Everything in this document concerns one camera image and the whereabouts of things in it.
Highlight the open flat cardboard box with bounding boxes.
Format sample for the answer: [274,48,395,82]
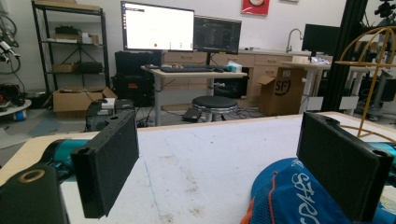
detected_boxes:
[43,86,119,114]

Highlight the wooden cabinet counter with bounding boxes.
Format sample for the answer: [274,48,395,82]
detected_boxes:
[162,49,312,108]

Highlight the beige computer desk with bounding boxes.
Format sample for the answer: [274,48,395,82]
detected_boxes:
[140,65,248,127]

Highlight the black monitor by sink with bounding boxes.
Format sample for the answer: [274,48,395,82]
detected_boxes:
[301,23,341,58]

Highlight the bicycle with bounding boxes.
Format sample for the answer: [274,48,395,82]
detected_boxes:
[0,12,22,77]

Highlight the tall printed cardboard box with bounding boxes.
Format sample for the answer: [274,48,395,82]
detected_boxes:
[256,66,308,118]

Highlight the black round stool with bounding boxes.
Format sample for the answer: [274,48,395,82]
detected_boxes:
[191,95,240,122]

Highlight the black metal shelf rack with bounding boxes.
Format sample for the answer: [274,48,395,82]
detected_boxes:
[31,0,111,94]

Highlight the bright white computer monitor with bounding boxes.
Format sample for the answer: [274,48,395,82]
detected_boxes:
[120,0,195,52]

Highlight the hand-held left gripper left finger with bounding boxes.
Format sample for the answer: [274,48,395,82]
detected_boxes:
[70,110,140,219]

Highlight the stack of black cases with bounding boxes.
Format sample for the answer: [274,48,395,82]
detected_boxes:
[111,50,163,107]

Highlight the small black floor box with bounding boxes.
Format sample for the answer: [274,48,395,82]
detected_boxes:
[182,107,203,123]

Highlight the yellow metal wire stand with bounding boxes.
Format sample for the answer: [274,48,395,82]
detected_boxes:
[334,26,396,144]

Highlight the tissue box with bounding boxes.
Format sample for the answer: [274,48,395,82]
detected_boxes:
[225,61,244,74]

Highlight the black machine on floor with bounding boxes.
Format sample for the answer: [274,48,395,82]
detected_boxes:
[84,98,135,133]

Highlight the blue mesh garment orange trim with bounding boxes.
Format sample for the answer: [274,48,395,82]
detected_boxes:
[241,157,396,224]

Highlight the black aluminium frame post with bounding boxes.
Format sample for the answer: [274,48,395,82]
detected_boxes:
[321,0,369,112]

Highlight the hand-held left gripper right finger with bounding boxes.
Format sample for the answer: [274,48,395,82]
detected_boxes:
[296,111,395,222]

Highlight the red wall poster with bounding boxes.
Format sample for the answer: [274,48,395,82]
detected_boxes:
[241,0,271,17]

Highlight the dark computer monitor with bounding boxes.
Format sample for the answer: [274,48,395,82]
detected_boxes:
[193,15,243,56]

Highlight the metal sink faucet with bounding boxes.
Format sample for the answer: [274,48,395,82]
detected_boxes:
[285,28,304,53]

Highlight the black keyboard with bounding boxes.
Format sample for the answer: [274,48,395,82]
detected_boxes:
[159,65,215,74]

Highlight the black camera on stand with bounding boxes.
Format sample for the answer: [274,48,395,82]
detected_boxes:
[373,0,396,20]

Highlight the white standing desk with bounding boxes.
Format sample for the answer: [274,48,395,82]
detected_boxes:
[280,60,332,114]

